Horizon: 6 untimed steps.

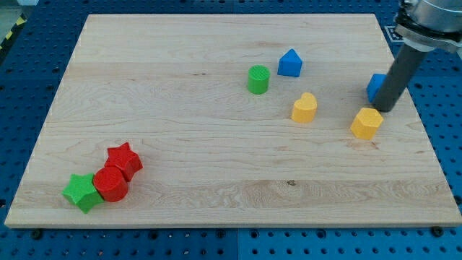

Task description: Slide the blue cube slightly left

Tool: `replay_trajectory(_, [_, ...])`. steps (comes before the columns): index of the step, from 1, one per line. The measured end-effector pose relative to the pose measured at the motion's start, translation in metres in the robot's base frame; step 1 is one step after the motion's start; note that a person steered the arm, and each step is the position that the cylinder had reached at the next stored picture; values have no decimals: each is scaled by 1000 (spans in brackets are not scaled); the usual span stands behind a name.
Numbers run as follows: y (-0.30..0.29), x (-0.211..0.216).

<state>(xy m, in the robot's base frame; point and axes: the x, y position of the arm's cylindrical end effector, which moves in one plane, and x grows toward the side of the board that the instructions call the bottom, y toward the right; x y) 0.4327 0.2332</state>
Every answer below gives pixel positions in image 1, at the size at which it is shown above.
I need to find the yellow heart block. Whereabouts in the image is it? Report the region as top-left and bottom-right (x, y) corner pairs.
(291, 92), (318, 123)

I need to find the white fiducial marker tag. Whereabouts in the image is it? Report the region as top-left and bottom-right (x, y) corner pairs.
(384, 25), (404, 43)

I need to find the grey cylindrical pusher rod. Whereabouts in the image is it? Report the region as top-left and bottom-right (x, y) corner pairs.
(371, 44), (427, 112)

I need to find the red star block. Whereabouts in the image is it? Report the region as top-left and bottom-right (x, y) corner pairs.
(104, 142), (143, 182)

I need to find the green cylinder block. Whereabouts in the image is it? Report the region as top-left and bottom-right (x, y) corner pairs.
(248, 65), (271, 95)

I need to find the red cylinder block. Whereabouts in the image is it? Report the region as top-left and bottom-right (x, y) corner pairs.
(93, 167), (128, 202)

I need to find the green star block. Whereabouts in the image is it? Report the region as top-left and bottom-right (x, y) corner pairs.
(61, 173), (104, 214)

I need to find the yellow hexagon block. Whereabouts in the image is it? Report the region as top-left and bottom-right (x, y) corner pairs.
(350, 108), (383, 140)

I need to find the blue pentagon house block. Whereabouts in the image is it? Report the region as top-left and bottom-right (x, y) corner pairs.
(277, 48), (302, 77)

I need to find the blue cube block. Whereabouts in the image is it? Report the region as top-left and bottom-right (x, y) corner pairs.
(366, 74), (386, 103)

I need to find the light wooden board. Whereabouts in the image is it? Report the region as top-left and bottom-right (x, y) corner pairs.
(5, 14), (461, 229)

